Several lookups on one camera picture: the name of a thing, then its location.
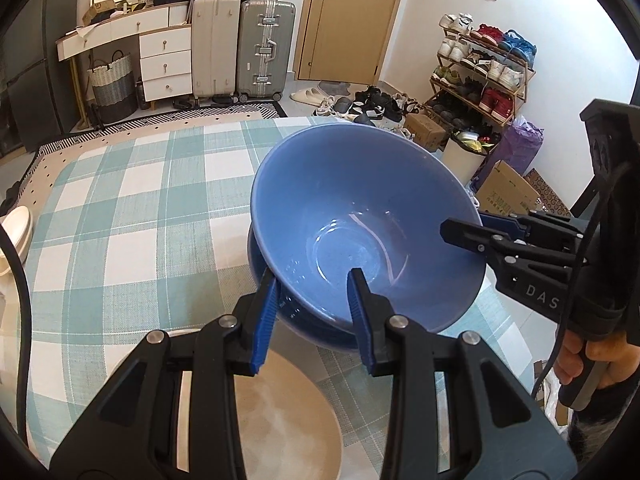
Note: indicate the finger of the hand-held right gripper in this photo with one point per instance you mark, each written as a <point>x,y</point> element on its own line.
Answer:
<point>470,237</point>
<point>500,220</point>

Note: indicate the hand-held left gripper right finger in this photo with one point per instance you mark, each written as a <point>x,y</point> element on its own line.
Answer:
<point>361,320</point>

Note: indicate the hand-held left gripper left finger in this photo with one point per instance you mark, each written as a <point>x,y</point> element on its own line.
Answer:
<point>265,325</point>

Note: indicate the blue bowl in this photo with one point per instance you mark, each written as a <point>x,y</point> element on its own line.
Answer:
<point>350,200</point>
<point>310,329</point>

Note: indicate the cream plate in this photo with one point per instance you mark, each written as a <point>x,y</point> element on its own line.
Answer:
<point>285,410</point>

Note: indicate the person's right forearm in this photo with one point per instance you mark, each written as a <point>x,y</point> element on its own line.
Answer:
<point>595,435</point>

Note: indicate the person's right hand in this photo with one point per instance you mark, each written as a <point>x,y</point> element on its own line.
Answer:
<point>617,357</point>

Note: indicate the large cardboard box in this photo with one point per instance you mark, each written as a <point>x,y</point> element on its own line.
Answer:
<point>510,192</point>

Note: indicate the white trash bin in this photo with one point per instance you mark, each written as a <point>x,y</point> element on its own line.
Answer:
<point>462,165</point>

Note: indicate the purple bag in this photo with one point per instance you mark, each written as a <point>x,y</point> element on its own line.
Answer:
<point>520,147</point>

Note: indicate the small cardboard box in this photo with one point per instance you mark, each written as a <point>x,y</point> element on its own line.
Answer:
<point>425,131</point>

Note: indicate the rows of assorted shoes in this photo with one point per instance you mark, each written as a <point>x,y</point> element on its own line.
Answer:
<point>495,102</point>

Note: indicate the wooden shoe rack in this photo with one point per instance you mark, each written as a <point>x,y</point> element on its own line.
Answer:
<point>525,91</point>

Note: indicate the teal checked tablecloth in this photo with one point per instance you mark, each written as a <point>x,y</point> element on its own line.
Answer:
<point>125,240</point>

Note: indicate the pile of dark sneakers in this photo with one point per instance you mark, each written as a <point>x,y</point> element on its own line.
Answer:
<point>370,105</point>

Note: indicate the wooden door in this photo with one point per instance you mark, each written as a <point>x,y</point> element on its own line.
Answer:
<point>345,30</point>

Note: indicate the dark bottle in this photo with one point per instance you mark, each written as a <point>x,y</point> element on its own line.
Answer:
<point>140,93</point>

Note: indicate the cream bowl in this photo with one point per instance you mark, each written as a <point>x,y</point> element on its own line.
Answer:
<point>17,227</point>

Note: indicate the silver suitcase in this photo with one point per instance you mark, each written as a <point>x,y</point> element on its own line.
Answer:
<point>265,47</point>

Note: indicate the white dressing table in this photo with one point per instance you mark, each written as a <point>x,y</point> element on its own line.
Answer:
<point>165,65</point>

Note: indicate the woven laundry basket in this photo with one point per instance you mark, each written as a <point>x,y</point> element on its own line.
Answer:
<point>112,87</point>

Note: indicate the white suitcase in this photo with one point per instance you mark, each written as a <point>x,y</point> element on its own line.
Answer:
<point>214,45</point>

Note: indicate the grey refrigerator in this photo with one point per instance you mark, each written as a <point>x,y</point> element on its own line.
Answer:
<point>35,85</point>

